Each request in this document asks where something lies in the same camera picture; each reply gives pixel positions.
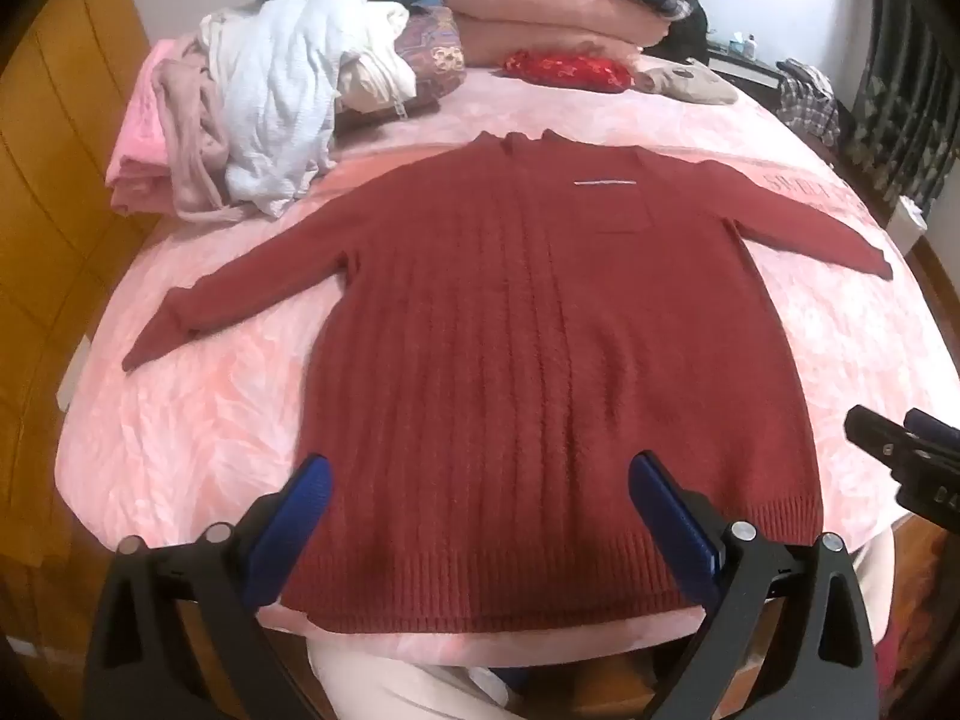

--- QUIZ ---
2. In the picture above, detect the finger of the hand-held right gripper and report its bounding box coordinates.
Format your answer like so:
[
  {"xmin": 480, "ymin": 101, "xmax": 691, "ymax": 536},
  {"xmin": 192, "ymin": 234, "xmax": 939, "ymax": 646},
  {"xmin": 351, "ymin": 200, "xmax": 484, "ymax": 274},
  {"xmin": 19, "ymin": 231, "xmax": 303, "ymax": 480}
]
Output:
[
  {"xmin": 904, "ymin": 408, "xmax": 960, "ymax": 458},
  {"xmin": 844, "ymin": 405, "xmax": 960, "ymax": 535}
]

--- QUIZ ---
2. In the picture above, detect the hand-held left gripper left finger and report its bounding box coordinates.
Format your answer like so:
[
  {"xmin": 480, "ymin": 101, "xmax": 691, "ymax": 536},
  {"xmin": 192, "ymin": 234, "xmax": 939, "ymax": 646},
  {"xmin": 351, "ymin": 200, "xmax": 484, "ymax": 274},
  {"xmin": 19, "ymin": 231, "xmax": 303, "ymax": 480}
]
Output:
[{"xmin": 81, "ymin": 454, "xmax": 335, "ymax": 720}]

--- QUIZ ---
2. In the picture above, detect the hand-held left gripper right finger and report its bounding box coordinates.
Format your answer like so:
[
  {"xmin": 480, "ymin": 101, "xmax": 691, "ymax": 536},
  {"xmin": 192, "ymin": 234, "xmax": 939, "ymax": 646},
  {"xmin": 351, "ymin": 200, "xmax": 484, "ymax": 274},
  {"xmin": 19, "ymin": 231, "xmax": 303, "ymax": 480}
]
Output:
[{"xmin": 628, "ymin": 451, "xmax": 880, "ymax": 720}]

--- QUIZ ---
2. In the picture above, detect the dark red knit sweater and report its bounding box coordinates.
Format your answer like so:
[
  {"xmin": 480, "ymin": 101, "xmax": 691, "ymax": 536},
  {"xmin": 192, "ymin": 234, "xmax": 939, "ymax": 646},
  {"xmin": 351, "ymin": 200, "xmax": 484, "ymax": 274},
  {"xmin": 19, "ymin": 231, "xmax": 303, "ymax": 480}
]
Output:
[{"xmin": 122, "ymin": 129, "xmax": 895, "ymax": 635}]

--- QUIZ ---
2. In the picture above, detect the pink leaf-patterned blanket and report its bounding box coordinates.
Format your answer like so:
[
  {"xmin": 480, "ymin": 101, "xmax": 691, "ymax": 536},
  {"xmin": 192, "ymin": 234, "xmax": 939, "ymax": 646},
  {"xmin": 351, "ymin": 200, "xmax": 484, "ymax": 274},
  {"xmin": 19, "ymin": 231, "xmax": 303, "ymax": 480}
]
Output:
[{"xmin": 56, "ymin": 37, "xmax": 960, "ymax": 668}]

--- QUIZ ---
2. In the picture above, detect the white bin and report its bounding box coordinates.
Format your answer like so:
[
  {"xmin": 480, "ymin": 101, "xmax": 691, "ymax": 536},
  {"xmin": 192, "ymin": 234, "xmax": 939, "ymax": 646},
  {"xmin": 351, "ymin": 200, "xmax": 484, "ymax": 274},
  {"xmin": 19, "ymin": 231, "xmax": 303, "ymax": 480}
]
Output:
[{"xmin": 885, "ymin": 195, "xmax": 932, "ymax": 257}]

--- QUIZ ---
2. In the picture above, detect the dark patterned curtain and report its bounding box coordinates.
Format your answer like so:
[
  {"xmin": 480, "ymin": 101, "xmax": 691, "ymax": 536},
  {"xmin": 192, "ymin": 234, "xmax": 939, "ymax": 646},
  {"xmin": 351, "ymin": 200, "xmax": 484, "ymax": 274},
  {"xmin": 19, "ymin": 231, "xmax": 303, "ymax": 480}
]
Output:
[{"xmin": 840, "ymin": 0, "xmax": 960, "ymax": 227}]

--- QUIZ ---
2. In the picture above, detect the plaid shirt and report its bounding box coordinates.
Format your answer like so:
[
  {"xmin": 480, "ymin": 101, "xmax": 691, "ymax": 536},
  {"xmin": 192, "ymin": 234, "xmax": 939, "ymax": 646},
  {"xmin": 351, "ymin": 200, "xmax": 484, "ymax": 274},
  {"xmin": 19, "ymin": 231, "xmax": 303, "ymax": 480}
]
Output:
[{"xmin": 776, "ymin": 58, "xmax": 842, "ymax": 148}]

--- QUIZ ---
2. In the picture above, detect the dark bedside table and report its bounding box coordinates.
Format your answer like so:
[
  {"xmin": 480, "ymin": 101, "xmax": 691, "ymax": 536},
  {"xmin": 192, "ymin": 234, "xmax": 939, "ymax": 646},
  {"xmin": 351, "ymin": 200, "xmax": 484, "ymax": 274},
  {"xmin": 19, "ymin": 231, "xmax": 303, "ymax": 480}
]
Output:
[{"xmin": 705, "ymin": 41, "xmax": 788, "ymax": 88}]

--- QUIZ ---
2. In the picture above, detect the pale pink garment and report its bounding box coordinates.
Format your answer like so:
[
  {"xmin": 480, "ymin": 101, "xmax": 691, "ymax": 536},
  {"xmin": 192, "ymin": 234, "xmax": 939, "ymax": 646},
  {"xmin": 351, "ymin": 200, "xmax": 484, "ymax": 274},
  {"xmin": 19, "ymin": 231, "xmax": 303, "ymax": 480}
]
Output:
[{"xmin": 150, "ymin": 37, "xmax": 235, "ymax": 223}]

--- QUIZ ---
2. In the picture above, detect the beige plush cushion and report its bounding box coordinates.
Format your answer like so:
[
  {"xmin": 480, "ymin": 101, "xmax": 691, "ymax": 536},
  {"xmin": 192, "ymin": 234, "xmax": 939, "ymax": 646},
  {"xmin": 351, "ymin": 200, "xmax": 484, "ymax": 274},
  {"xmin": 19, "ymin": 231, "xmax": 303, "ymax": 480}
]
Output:
[{"xmin": 637, "ymin": 64, "xmax": 740, "ymax": 107}]

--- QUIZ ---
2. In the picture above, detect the folded pink towel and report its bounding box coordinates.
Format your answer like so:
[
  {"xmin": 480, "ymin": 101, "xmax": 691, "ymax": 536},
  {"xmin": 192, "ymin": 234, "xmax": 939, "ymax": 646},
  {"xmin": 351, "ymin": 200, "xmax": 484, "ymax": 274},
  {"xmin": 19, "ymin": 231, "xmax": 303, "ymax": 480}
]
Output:
[{"xmin": 105, "ymin": 41, "xmax": 197, "ymax": 215}]

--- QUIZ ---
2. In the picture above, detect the white knit garment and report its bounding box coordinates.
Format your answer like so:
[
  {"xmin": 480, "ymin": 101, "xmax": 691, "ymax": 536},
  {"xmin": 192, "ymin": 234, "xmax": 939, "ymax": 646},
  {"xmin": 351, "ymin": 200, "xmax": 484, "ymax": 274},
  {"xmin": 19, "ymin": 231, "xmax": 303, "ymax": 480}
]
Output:
[{"xmin": 199, "ymin": 0, "xmax": 413, "ymax": 218}]

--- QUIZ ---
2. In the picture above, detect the cream zippered garment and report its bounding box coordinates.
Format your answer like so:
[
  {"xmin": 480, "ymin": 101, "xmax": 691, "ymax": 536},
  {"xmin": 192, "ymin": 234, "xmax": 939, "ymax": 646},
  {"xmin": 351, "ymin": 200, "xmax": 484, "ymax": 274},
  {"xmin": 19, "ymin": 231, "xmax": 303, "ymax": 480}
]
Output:
[{"xmin": 337, "ymin": 52, "xmax": 418, "ymax": 121}]

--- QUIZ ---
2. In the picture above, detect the red embroidered pouch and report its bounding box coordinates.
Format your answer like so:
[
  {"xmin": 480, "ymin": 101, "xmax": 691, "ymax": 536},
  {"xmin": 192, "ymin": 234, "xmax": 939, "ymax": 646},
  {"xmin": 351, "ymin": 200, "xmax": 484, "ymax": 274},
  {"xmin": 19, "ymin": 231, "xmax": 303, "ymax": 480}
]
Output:
[{"xmin": 495, "ymin": 49, "xmax": 638, "ymax": 95}]

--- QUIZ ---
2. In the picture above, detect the purple paisley pillow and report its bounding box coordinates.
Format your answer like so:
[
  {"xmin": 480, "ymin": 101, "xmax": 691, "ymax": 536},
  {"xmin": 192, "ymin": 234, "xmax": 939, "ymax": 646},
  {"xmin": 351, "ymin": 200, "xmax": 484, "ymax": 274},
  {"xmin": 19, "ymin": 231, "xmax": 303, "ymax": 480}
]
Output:
[{"xmin": 334, "ymin": 4, "xmax": 470, "ymax": 118}]

